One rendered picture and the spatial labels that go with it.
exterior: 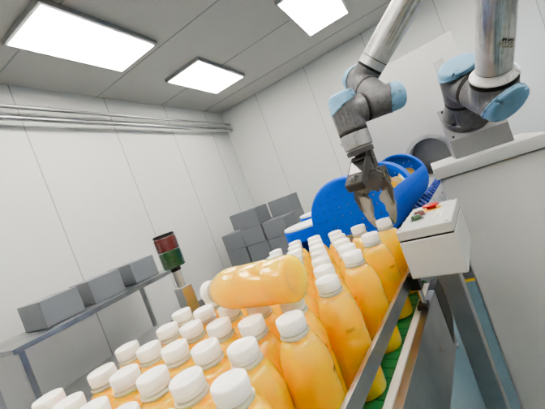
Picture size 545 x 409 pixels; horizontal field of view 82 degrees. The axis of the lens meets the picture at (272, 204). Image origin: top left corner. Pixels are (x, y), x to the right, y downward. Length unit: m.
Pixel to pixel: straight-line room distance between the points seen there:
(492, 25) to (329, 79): 5.52
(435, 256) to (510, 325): 0.73
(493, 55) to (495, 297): 0.76
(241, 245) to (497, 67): 4.38
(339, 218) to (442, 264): 0.50
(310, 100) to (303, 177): 1.51
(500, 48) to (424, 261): 0.58
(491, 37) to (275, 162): 5.94
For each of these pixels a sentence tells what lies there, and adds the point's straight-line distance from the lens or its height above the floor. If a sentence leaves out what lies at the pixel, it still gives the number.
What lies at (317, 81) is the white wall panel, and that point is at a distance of 6.47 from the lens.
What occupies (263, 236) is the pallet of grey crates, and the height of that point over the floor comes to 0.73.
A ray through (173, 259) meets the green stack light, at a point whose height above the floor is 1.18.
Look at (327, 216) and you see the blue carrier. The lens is 1.11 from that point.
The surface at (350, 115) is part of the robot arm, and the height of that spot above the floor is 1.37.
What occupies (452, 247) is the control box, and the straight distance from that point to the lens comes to 0.66.
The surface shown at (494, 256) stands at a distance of 1.27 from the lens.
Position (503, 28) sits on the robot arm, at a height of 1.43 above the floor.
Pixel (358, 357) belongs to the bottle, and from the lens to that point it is 0.55.
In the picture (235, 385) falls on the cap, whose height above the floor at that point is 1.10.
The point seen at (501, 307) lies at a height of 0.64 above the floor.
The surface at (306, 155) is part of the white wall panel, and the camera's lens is 6.44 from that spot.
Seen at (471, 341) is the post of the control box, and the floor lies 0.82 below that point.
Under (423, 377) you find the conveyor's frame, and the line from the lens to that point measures 0.69.
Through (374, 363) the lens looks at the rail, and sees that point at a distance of 0.55.
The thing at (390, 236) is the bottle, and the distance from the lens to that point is 0.84.
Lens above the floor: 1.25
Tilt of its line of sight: 1 degrees down
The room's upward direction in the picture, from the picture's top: 20 degrees counter-clockwise
